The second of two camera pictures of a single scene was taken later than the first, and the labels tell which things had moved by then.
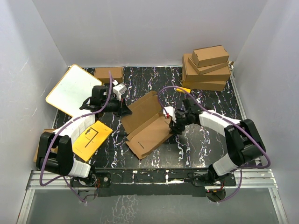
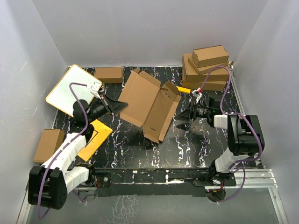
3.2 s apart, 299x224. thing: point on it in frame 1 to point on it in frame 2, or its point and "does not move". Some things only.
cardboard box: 146,126 to 149,105
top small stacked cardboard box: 210,55 does not move
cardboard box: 103,73 does not move
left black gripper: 122,109 does not move
